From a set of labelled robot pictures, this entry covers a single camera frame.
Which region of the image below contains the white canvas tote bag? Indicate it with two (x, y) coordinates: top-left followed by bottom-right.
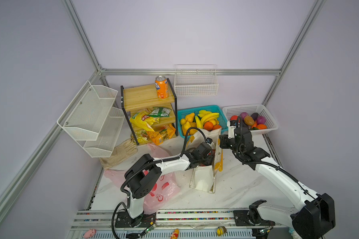
(189, 128), (223, 194)

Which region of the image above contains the pink plastic grocery bag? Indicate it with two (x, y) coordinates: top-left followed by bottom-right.
(104, 143), (180, 215)

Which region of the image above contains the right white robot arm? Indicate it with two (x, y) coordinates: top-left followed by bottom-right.
(219, 117), (336, 239)

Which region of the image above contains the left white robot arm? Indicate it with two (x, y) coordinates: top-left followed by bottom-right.
(111, 127), (214, 238)

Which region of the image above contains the brown potato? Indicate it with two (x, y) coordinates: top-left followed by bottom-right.
(243, 115), (255, 126)

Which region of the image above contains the orange fruit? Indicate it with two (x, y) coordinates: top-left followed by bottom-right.
(203, 121), (214, 131)

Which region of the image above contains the purple round vegetable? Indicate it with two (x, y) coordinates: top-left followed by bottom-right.
(256, 116), (266, 124)

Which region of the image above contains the yellow pear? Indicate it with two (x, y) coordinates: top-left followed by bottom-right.
(181, 121), (192, 135)

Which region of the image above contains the white plastic vegetable basket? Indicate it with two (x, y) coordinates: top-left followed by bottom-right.
(222, 104), (279, 135)

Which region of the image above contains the yellow banana bunch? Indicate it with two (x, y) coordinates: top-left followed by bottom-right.
(195, 110), (219, 128)

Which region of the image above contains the orange snack bag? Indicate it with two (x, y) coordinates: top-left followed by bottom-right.
(147, 124), (176, 145)

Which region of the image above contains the teal plastic fruit basket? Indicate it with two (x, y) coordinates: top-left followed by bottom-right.
(177, 105), (228, 138)

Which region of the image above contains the wooden three-tier shelf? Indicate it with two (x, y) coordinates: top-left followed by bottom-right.
(120, 79), (179, 145)

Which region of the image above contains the green snack bag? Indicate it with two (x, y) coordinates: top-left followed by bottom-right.
(148, 107), (172, 118)

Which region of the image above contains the yellow chips bag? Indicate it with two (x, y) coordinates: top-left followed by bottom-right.
(130, 110), (160, 131)

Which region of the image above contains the orange soda can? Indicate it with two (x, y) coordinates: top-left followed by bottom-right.
(155, 76), (169, 99)

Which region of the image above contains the white mesh two-tier rack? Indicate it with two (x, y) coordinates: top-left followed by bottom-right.
(57, 81), (125, 158)

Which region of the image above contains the white wire wall basket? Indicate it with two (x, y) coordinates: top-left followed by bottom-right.
(174, 64), (219, 97)

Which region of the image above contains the aluminium rail base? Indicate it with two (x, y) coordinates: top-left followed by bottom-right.
(66, 167), (326, 239)

